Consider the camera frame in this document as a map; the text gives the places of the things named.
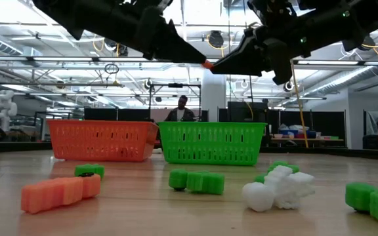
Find green plastic basket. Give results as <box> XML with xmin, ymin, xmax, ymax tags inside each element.
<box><xmin>157</xmin><ymin>121</ymin><xmax>268</xmax><ymax>167</ymax></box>

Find black partition panels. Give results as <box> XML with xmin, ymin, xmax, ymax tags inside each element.
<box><xmin>83</xmin><ymin>101</ymin><xmax>347</xmax><ymax>147</ymax></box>

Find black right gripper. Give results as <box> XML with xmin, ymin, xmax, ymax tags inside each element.
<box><xmin>210</xmin><ymin>0</ymin><xmax>308</xmax><ymax>85</ymax></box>

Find green plastic skeleton toy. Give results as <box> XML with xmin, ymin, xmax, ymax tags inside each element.
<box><xmin>74</xmin><ymin>163</ymin><xmax>106</xmax><ymax>180</ymax></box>
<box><xmin>345</xmin><ymin>182</ymin><xmax>378</xmax><ymax>228</ymax></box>
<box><xmin>168</xmin><ymin>168</ymin><xmax>226</xmax><ymax>196</ymax></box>
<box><xmin>253</xmin><ymin>160</ymin><xmax>301</xmax><ymax>184</ymax></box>

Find wooden side table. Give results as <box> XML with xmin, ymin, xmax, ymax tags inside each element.
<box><xmin>270</xmin><ymin>136</ymin><xmax>345</xmax><ymax>148</ymax></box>

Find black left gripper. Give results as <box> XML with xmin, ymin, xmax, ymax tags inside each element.
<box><xmin>33</xmin><ymin>0</ymin><xmax>207</xmax><ymax>64</ymax></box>

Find orange plastic basket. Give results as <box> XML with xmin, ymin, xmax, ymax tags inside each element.
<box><xmin>47</xmin><ymin>119</ymin><xmax>159</xmax><ymax>163</ymax></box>

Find yellow cable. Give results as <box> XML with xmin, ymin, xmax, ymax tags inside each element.
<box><xmin>289</xmin><ymin>60</ymin><xmax>310</xmax><ymax>149</ymax></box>

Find blue storage bin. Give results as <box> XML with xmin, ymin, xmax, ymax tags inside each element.
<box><xmin>277</xmin><ymin>128</ymin><xmax>318</xmax><ymax>139</ymax></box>

